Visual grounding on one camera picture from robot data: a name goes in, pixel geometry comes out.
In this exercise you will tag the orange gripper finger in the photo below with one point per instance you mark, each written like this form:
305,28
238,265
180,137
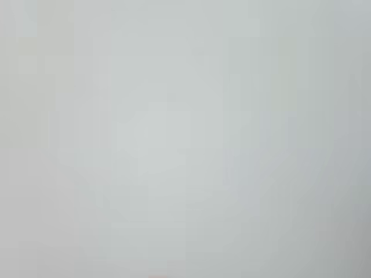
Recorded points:
158,277

